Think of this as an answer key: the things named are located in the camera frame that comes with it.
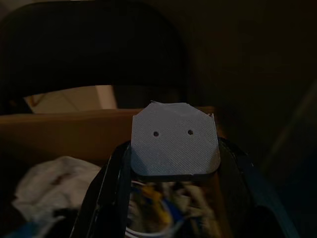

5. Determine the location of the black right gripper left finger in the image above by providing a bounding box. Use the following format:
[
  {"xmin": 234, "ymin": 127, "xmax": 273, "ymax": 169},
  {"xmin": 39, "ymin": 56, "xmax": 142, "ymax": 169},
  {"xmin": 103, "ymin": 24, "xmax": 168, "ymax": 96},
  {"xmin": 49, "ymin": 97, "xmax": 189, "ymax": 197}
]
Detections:
[{"xmin": 69, "ymin": 142, "xmax": 133, "ymax": 238}]

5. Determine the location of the black chair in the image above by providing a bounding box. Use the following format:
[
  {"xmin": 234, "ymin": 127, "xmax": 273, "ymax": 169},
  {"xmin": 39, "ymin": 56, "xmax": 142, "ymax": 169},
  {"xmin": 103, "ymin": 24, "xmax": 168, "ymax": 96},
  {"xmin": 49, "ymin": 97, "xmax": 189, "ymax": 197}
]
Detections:
[{"xmin": 0, "ymin": 4, "xmax": 196, "ymax": 112}]

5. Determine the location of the brown cardboard box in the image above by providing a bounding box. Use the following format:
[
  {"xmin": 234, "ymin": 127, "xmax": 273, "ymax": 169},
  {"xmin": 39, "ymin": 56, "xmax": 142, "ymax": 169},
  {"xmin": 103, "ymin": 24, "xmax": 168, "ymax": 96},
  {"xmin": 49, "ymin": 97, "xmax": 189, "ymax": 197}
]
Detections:
[{"xmin": 0, "ymin": 106, "xmax": 223, "ymax": 238}]

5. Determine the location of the crumpled white paper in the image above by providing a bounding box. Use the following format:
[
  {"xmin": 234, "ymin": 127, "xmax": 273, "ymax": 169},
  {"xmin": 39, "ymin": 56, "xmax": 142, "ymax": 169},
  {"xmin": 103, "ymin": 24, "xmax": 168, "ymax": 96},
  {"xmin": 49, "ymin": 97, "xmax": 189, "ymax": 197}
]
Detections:
[{"xmin": 11, "ymin": 155, "xmax": 103, "ymax": 226}]

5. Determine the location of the colourful wire tangle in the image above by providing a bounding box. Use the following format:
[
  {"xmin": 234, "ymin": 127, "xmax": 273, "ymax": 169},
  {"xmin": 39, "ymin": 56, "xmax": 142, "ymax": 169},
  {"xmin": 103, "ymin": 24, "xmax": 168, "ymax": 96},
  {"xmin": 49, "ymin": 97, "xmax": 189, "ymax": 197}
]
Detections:
[{"xmin": 127, "ymin": 180, "xmax": 220, "ymax": 238}]

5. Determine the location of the printed plate with two holes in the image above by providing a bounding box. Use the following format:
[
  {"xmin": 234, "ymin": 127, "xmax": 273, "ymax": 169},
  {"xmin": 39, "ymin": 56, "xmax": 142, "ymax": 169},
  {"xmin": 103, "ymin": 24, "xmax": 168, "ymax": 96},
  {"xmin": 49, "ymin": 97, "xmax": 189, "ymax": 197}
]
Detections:
[{"xmin": 131, "ymin": 100, "xmax": 221, "ymax": 184}]

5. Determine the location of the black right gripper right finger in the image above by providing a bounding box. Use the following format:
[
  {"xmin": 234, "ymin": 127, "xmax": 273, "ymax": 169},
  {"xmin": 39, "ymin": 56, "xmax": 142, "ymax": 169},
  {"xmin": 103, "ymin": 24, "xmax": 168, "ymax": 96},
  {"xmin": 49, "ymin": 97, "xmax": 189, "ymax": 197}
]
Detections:
[{"xmin": 217, "ymin": 137, "xmax": 300, "ymax": 238}]

